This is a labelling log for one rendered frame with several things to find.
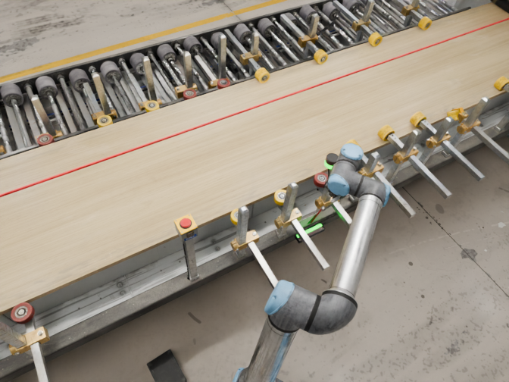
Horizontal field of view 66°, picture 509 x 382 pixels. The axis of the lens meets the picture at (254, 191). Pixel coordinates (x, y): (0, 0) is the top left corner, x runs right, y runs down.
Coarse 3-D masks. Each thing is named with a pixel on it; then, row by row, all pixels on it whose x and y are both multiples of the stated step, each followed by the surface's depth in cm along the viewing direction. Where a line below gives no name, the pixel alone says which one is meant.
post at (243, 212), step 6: (240, 210) 168; (246, 210) 168; (240, 216) 170; (246, 216) 171; (240, 222) 174; (246, 222) 175; (240, 228) 178; (246, 228) 180; (240, 234) 182; (246, 234) 186; (240, 240) 187; (240, 252) 199
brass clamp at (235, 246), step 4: (248, 232) 195; (252, 232) 195; (248, 236) 194; (252, 236) 194; (256, 236) 194; (232, 240) 194; (236, 240) 192; (248, 240) 192; (252, 240) 193; (256, 240) 195; (232, 244) 192; (236, 244) 191; (244, 244) 191; (232, 248) 195; (236, 248) 191; (240, 248) 192; (244, 248) 195
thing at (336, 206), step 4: (320, 188) 212; (320, 192) 213; (336, 204) 206; (336, 208) 205; (340, 208) 205; (336, 212) 207; (340, 212) 203; (344, 212) 204; (340, 216) 205; (344, 216) 202; (348, 216) 203; (344, 220) 203; (348, 220) 201; (348, 224) 200; (348, 228) 202
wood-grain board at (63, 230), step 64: (320, 64) 264; (384, 64) 269; (448, 64) 274; (128, 128) 220; (256, 128) 227; (320, 128) 231; (0, 192) 192; (64, 192) 194; (128, 192) 197; (192, 192) 199; (256, 192) 202; (0, 256) 173; (64, 256) 175; (128, 256) 178
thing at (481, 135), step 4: (464, 120) 235; (472, 128) 232; (476, 128) 231; (472, 132) 233; (476, 132) 231; (480, 132) 230; (480, 136) 230; (484, 136) 228; (488, 136) 228; (484, 140) 228; (488, 140) 226; (492, 140) 227; (488, 144) 227; (492, 144) 225; (496, 144) 225; (492, 148) 225; (496, 148) 223; (500, 148) 224; (496, 152) 224; (500, 152) 222; (504, 152) 222; (500, 156) 223; (504, 156) 221; (508, 156) 220; (504, 160) 222; (508, 160) 220; (508, 164) 221
